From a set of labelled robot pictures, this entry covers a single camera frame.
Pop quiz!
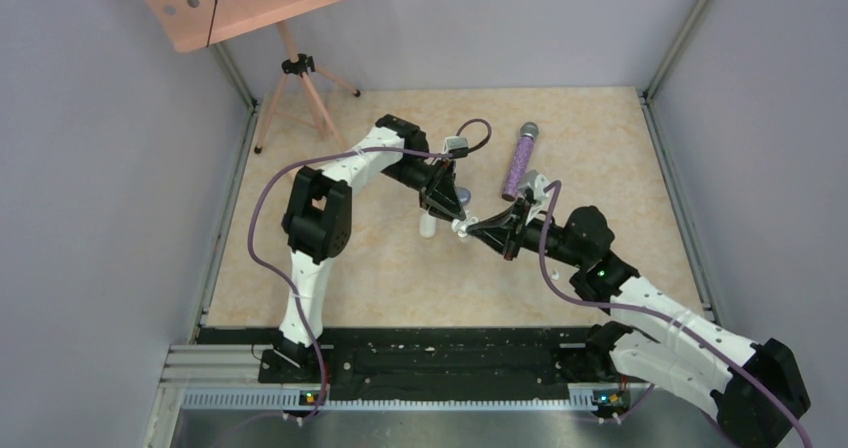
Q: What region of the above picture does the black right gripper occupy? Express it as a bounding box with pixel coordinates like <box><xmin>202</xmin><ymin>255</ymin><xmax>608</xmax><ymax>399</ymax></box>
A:
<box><xmin>468</xmin><ymin>196</ymin><xmax>587</xmax><ymax>268</ymax></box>

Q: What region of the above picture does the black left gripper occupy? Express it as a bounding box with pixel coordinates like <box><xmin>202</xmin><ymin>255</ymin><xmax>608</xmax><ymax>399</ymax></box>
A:
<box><xmin>380</xmin><ymin>156</ymin><xmax>465</xmax><ymax>226</ymax></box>

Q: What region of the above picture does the white earbud case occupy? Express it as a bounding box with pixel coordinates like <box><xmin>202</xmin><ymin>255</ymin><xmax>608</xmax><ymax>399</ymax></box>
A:
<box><xmin>451</xmin><ymin>214</ymin><xmax>480</xmax><ymax>241</ymax></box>

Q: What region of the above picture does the lavender charging case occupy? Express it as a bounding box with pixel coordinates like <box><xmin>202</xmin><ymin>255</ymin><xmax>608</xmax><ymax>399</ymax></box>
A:
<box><xmin>457</xmin><ymin>187</ymin><xmax>471</xmax><ymax>206</ymax></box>

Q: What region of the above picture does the white oval charging case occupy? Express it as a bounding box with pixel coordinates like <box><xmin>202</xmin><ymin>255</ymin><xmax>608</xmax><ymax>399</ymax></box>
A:
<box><xmin>419</xmin><ymin>213</ymin><xmax>438</xmax><ymax>239</ymax></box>

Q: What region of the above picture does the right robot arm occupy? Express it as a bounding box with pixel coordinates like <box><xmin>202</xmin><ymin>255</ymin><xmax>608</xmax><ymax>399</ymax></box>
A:
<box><xmin>462</xmin><ymin>200</ymin><xmax>812</xmax><ymax>447</ymax></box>

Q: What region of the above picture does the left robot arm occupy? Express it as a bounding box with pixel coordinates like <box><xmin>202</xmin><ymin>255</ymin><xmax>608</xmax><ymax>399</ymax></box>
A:
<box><xmin>274</xmin><ymin>115</ymin><xmax>472</xmax><ymax>384</ymax></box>

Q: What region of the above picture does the purple glitter microphone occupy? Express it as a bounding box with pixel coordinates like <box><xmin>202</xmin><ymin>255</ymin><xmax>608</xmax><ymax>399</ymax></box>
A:
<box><xmin>501</xmin><ymin>122</ymin><xmax>540</xmax><ymax>201</ymax></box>

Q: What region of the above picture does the pink music stand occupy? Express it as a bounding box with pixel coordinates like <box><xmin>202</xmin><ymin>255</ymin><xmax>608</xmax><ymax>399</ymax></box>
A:
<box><xmin>145</xmin><ymin>0</ymin><xmax>361</xmax><ymax>147</ymax></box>

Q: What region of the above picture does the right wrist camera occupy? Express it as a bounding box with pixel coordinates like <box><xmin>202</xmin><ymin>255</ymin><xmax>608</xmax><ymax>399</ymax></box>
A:
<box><xmin>517</xmin><ymin>170</ymin><xmax>550</xmax><ymax>210</ymax></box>

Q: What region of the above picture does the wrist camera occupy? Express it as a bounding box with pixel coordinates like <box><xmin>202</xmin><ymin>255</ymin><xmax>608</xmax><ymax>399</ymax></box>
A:
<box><xmin>517</xmin><ymin>170</ymin><xmax>550</xmax><ymax>210</ymax></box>
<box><xmin>442</xmin><ymin>136</ymin><xmax>470</xmax><ymax>160</ymax></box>

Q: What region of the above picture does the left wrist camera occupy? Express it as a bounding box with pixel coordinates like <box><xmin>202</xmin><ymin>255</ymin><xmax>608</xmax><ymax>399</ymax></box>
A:
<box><xmin>442</xmin><ymin>136</ymin><xmax>470</xmax><ymax>160</ymax></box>

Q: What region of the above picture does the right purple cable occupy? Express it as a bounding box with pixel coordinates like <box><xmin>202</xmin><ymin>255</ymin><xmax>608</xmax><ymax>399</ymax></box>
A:
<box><xmin>536</xmin><ymin>179</ymin><xmax>814</xmax><ymax>448</ymax></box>

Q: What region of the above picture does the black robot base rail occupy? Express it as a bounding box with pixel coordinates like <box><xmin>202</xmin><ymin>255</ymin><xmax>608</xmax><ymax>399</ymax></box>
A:
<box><xmin>195</xmin><ymin>325</ymin><xmax>654</xmax><ymax>407</ymax></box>

